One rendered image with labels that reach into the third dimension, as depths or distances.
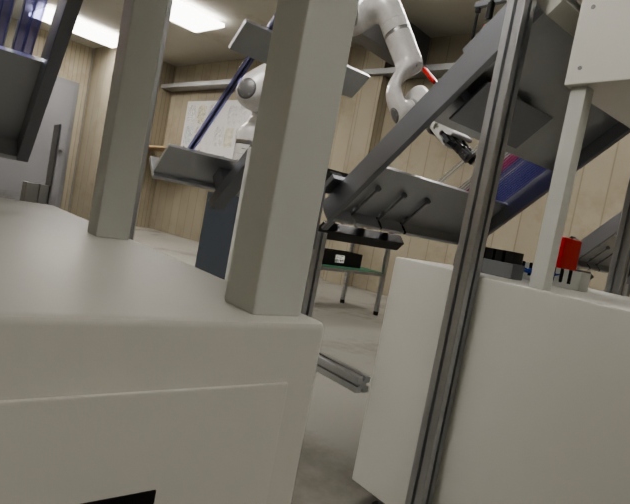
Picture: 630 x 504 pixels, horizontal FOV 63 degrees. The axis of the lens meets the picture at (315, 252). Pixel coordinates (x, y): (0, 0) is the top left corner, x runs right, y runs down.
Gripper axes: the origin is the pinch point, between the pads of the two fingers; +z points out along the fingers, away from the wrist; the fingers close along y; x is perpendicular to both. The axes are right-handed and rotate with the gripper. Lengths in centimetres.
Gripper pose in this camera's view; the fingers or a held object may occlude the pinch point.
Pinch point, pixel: (468, 155)
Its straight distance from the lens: 157.9
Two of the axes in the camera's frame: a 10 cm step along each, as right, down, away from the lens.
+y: 7.7, 1.0, 6.3
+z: 3.7, 7.2, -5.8
